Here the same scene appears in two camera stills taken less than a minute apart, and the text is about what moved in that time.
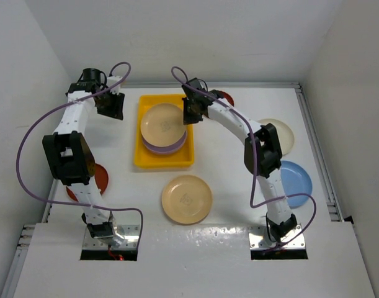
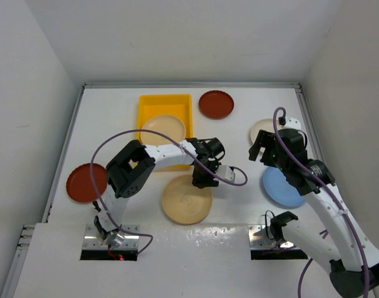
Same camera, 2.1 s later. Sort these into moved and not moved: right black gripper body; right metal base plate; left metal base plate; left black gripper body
Moved: left black gripper body; right black gripper body
Not moved: left metal base plate; right metal base plate
